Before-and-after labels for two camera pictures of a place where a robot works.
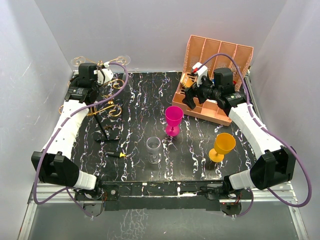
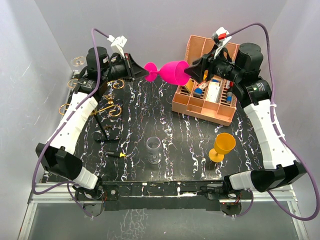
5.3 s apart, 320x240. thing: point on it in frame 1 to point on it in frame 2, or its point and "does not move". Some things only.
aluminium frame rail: x=283 y=194 does not move
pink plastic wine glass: x=173 y=116 to x=173 y=72
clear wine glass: x=153 y=145 does not move
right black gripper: x=191 y=92 to x=196 y=71
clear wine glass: x=76 y=61 does not move
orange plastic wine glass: x=224 y=143 does not move
